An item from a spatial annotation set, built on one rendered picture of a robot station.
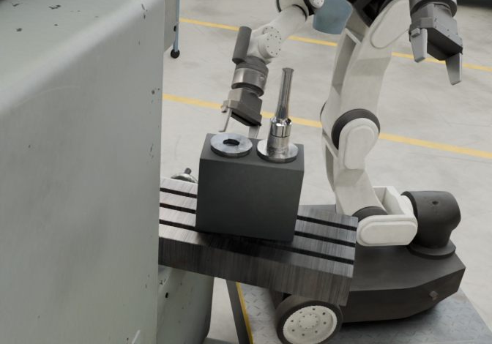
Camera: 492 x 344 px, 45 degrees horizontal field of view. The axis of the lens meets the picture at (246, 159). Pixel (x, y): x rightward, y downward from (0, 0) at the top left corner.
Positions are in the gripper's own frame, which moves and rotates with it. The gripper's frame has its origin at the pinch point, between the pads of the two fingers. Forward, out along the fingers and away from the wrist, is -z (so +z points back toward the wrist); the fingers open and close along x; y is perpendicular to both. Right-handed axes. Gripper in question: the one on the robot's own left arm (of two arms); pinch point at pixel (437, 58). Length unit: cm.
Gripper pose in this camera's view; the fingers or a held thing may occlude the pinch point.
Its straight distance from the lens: 117.5
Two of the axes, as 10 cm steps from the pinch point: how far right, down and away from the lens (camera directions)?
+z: 0.7, -8.9, 4.4
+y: 6.1, -3.1, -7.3
